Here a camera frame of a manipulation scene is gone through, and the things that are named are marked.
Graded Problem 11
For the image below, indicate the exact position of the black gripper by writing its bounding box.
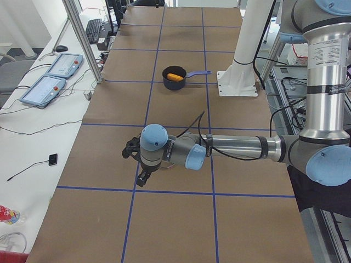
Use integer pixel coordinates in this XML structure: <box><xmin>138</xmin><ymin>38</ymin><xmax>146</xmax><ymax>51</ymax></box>
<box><xmin>136</xmin><ymin>162</ymin><xmax>160</xmax><ymax>187</ymax></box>

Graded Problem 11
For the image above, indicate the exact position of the glass lid blue knob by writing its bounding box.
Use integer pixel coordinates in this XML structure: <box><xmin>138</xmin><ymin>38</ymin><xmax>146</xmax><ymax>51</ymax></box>
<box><xmin>160</xmin><ymin>163</ymin><xmax>176</xmax><ymax>170</ymax></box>

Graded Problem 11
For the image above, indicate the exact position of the yellow plastic corn cob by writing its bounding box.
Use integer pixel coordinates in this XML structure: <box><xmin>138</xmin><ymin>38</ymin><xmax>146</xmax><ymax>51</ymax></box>
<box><xmin>167</xmin><ymin>73</ymin><xmax>184</xmax><ymax>82</ymax></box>

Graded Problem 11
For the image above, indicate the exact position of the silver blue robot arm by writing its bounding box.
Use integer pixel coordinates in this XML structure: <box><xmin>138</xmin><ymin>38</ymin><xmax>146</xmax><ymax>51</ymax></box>
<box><xmin>135</xmin><ymin>1</ymin><xmax>350</xmax><ymax>186</ymax></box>

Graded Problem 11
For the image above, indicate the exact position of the small black square device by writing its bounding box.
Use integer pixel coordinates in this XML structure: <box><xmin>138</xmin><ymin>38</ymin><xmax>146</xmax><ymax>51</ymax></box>
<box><xmin>48</xmin><ymin>153</ymin><xmax>58</xmax><ymax>166</ymax></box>

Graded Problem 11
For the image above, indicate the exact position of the dark blue saucepan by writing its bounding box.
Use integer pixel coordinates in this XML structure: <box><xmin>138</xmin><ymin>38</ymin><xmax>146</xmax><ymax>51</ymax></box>
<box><xmin>162</xmin><ymin>65</ymin><xmax>212</xmax><ymax>90</ymax></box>

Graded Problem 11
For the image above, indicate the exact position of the lower teach pendant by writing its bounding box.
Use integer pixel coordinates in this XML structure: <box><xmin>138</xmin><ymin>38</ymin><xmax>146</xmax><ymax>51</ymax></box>
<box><xmin>19</xmin><ymin>75</ymin><xmax>66</xmax><ymax>108</ymax></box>

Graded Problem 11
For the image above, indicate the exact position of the teach pendant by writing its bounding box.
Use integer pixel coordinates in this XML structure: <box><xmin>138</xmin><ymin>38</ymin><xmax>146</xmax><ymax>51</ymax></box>
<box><xmin>19</xmin><ymin>75</ymin><xmax>66</xmax><ymax>108</ymax></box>
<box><xmin>46</xmin><ymin>53</ymin><xmax>83</xmax><ymax>79</ymax></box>

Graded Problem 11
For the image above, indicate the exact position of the upper teach pendant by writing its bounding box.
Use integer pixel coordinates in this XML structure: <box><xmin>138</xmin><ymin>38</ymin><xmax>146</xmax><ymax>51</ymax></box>
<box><xmin>46</xmin><ymin>53</ymin><xmax>83</xmax><ymax>79</ymax></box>

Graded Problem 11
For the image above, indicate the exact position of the red yellow drink bottle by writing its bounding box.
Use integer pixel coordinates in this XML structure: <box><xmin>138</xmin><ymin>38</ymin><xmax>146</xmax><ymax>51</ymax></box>
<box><xmin>0</xmin><ymin>205</ymin><xmax>27</xmax><ymax>225</ymax></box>

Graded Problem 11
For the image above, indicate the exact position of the black computer mouse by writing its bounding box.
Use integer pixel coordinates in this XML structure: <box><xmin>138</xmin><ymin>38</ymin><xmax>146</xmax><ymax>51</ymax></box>
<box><xmin>55</xmin><ymin>45</ymin><xmax>68</xmax><ymax>53</ymax></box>

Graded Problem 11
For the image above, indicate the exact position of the black keyboard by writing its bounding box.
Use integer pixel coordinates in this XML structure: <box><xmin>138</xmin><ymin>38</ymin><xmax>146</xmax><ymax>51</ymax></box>
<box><xmin>86</xmin><ymin>19</ymin><xmax>102</xmax><ymax>44</ymax></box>

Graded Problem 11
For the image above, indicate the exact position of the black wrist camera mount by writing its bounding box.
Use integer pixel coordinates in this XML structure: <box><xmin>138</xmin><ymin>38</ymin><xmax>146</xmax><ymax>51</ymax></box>
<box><xmin>122</xmin><ymin>137</ymin><xmax>141</xmax><ymax>162</ymax></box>

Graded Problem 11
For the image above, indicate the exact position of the white column pedestal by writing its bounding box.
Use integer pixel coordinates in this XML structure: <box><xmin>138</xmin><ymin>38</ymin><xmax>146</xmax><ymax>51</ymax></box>
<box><xmin>217</xmin><ymin>0</ymin><xmax>275</xmax><ymax>97</ymax></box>

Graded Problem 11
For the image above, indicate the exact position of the aluminium frame post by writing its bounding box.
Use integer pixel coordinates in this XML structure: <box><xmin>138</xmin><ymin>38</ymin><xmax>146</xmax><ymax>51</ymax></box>
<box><xmin>62</xmin><ymin>0</ymin><xmax>103</xmax><ymax>84</ymax></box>

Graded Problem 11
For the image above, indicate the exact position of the aluminium frame rack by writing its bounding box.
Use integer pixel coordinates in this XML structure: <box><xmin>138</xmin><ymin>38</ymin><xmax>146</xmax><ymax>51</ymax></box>
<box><xmin>262</xmin><ymin>19</ymin><xmax>350</xmax><ymax>262</ymax></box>

